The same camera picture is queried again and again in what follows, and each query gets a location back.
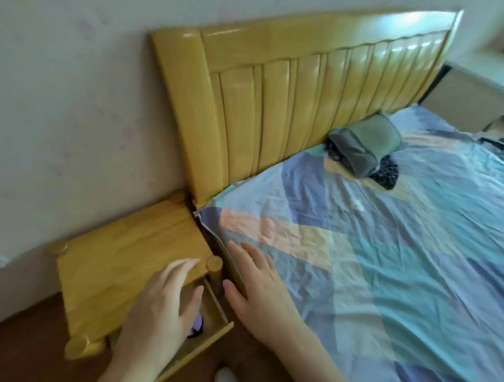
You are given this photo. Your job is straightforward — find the person's right hand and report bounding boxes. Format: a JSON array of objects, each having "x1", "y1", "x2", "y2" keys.
[{"x1": 222, "y1": 241, "x2": 312, "y2": 350}]

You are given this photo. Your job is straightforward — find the person's left hand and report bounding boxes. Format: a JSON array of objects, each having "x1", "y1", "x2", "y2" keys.
[{"x1": 118, "y1": 258, "x2": 205, "y2": 356}]

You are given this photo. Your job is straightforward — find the person's left forearm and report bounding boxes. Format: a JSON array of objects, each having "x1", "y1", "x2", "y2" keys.
[{"x1": 96, "y1": 342, "x2": 186, "y2": 382}]

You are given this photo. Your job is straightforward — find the person's right forearm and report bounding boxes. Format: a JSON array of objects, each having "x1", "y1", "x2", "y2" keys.
[{"x1": 272, "y1": 326, "x2": 349, "y2": 382}]

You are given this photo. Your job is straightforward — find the purple round object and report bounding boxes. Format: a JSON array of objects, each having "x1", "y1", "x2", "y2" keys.
[{"x1": 188, "y1": 312, "x2": 206, "y2": 339}]

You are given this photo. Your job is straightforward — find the wooden nightstand drawer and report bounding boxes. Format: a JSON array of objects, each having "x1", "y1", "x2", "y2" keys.
[{"x1": 110, "y1": 275, "x2": 235, "y2": 382}]

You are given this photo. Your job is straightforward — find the yellow wooden nightstand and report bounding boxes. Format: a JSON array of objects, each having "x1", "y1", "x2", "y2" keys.
[{"x1": 49, "y1": 191, "x2": 225, "y2": 361}]

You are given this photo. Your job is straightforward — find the colourful patchwork bed sheet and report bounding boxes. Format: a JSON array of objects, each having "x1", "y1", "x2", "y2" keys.
[{"x1": 194, "y1": 104, "x2": 504, "y2": 382}]

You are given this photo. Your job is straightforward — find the yellow wooden headboard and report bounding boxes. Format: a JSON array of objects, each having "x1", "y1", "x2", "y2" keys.
[{"x1": 150, "y1": 10, "x2": 464, "y2": 210}]

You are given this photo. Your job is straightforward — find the dark patterned cloth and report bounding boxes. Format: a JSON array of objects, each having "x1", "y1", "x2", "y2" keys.
[{"x1": 324, "y1": 141, "x2": 399, "y2": 190}]

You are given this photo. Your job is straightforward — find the grey folded cloth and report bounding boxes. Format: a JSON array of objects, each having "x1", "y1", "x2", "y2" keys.
[{"x1": 328, "y1": 113, "x2": 403, "y2": 178}]

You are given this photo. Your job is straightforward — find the pale wooden cabinet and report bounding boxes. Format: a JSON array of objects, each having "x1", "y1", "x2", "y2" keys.
[{"x1": 419, "y1": 62, "x2": 504, "y2": 133}]

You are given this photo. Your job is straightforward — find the black object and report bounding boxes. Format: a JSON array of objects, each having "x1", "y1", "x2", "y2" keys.
[{"x1": 478, "y1": 136, "x2": 504, "y2": 151}]

